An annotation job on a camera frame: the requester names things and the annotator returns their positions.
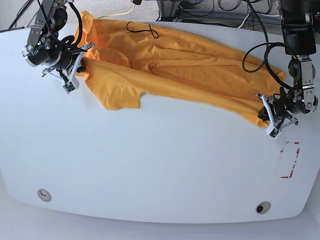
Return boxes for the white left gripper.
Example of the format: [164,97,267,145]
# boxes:
[256,93,299,132]

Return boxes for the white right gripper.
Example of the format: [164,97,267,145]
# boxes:
[40,42,95,88]

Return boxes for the orange t-shirt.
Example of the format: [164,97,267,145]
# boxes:
[80,11,280,128]

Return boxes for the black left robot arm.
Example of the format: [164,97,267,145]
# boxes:
[256,0,320,139]

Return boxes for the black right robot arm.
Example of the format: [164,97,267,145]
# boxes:
[22,0,95,94]

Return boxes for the red tape rectangle marking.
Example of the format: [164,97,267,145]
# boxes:
[277,141,301,179]

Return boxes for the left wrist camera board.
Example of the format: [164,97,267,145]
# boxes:
[265,125,282,140]

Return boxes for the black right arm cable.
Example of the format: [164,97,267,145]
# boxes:
[36,0,88,83]

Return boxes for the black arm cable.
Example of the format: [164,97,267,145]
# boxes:
[36,0,88,83]
[242,0,293,88]

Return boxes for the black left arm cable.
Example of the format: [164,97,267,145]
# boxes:
[242,0,293,88]

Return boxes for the yellow cable on floor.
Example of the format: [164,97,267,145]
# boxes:
[96,2,137,20]

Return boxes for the black cable on floor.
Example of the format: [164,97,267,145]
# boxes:
[8,0,38,29]

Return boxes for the right table cable grommet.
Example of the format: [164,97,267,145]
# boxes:
[255,201,271,215]

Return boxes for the table cable grommet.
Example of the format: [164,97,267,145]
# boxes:
[255,201,271,215]
[37,189,52,203]

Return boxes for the white cable on floor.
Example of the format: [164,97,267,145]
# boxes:
[236,11,280,30]

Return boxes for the aluminium frame stand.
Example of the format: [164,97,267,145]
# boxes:
[156,0,280,28]

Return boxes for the left table cable grommet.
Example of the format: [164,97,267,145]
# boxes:
[37,189,52,203]

